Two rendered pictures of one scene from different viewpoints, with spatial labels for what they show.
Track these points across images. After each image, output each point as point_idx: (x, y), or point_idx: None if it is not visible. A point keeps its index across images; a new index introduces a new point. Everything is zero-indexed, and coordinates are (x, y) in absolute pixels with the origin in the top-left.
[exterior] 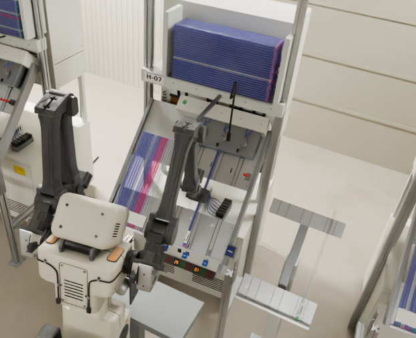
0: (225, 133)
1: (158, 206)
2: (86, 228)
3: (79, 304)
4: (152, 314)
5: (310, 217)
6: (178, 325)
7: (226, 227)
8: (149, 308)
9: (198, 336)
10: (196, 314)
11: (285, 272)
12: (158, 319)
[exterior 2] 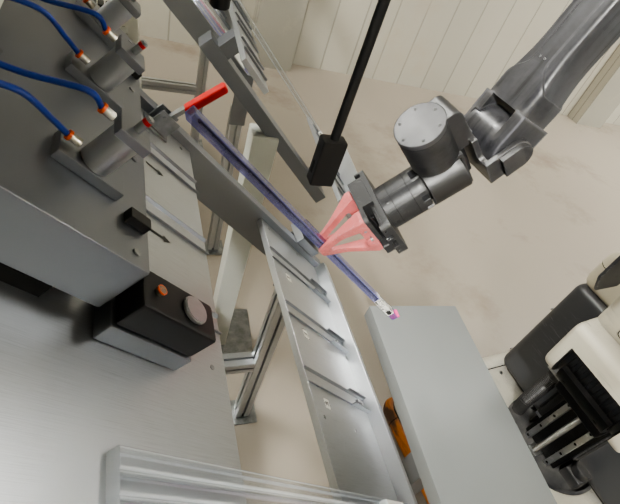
0: (80, 50)
1: (345, 464)
2: None
3: None
4: (464, 370)
5: (244, 25)
6: (438, 320)
7: (273, 241)
8: (463, 383)
9: (242, 452)
10: (399, 306)
11: (290, 146)
12: (461, 354)
